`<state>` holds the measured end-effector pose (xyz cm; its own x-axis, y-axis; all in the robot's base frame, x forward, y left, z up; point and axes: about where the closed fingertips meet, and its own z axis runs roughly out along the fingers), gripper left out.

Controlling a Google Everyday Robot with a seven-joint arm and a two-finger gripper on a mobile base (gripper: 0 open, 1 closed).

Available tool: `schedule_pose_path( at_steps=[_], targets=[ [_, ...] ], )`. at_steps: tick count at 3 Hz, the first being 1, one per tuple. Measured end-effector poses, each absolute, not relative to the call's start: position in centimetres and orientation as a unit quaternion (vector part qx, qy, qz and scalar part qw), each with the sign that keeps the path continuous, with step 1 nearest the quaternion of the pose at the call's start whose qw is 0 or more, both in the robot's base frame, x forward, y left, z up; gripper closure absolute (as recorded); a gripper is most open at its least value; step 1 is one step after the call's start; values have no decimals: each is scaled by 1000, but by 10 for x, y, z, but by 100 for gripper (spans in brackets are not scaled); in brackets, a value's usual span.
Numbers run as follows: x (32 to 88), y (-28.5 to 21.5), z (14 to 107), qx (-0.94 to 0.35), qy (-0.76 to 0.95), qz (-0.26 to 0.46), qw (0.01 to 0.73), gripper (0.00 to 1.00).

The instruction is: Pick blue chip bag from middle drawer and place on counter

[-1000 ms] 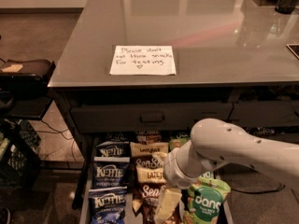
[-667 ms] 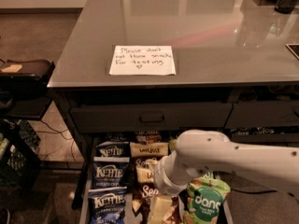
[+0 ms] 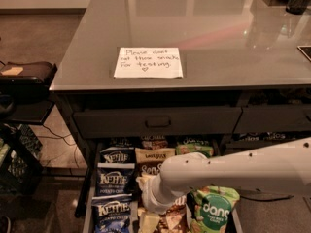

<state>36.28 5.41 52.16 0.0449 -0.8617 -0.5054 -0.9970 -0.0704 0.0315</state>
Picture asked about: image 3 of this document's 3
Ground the white handwritten paper note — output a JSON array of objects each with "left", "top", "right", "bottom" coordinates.
[{"left": 114, "top": 48, "right": 184, "bottom": 79}]

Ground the front green Dang chip bag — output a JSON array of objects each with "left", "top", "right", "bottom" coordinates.
[{"left": 187, "top": 186, "right": 240, "bottom": 233}]

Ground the brown sea salt bag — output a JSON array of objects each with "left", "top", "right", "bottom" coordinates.
[
  {"left": 154, "top": 196, "right": 189, "bottom": 233},
  {"left": 135, "top": 148, "right": 175, "bottom": 175}
]

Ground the black office chair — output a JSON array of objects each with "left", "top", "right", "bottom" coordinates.
[{"left": 0, "top": 61, "right": 57, "bottom": 124}]

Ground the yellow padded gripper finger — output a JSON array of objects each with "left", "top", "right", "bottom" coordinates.
[{"left": 138, "top": 209, "right": 160, "bottom": 233}]

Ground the rear brown Sea Salt bag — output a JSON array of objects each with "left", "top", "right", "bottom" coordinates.
[{"left": 135, "top": 148, "right": 175, "bottom": 175}]

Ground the closed top dark drawer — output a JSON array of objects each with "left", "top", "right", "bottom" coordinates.
[{"left": 73, "top": 106, "right": 242, "bottom": 139}]

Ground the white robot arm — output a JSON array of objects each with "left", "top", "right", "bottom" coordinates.
[{"left": 142, "top": 138, "right": 311, "bottom": 214}]

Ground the black floor cable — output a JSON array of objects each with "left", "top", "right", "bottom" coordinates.
[{"left": 239, "top": 191, "right": 294, "bottom": 203}]

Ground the black plastic crate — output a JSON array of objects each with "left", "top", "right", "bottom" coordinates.
[{"left": 0, "top": 123, "right": 43, "bottom": 195}]

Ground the open middle drawer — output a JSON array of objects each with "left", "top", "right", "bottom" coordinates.
[{"left": 90, "top": 136, "right": 240, "bottom": 233}]

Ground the rear green Dang chip bag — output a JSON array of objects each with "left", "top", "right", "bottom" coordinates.
[{"left": 176, "top": 144, "right": 214, "bottom": 157}]

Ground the blue kettle chip bag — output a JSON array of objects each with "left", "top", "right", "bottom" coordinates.
[
  {"left": 91, "top": 194, "right": 132, "bottom": 233},
  {"left": 96, "top": 163, "right": 135, "bottom": 196},
  {"left": 100, "top": 147, "right": 135, "bottom": 163}
]

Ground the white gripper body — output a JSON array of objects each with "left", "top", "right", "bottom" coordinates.
[{"left": 142, "top": 175, "right": 175, "bottom": 214}]

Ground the grey cabinet with drawers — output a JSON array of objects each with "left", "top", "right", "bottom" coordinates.
[{"left": 49, "top": 0, "right": 311, "bottom": 218}]

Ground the front brown Sea Salt bag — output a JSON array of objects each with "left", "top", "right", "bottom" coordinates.
[{"left": 154, "top": 196, "right": 189, "bottom": 233}]

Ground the green dang chip bag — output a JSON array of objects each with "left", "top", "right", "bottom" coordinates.
[
  {"left": 187, "top": 186, "right": 240, "bottom": 233},
  {"left": 176, "top": 144, "right": 214, "bottom": 157}
]

